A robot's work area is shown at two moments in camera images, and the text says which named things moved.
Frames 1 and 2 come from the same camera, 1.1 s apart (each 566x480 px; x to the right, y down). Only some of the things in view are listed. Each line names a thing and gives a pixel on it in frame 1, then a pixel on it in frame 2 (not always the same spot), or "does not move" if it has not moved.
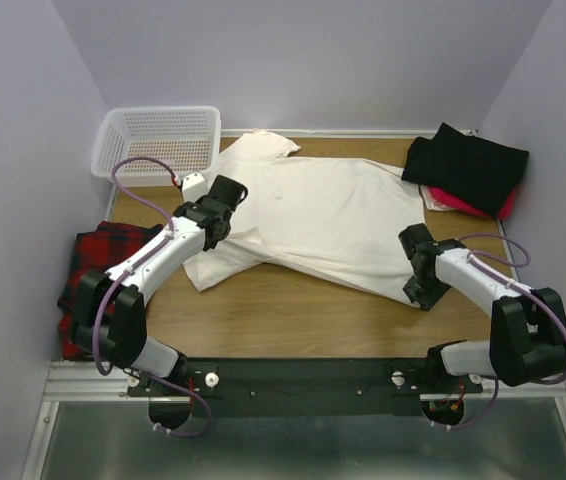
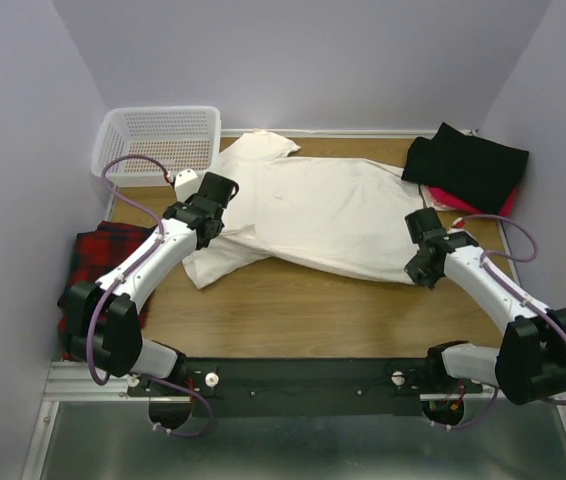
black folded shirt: (483, 173) does not move
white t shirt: (339, 221) does not move
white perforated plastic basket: (187, 138) does not move
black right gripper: (427, 300) to (414, 272)
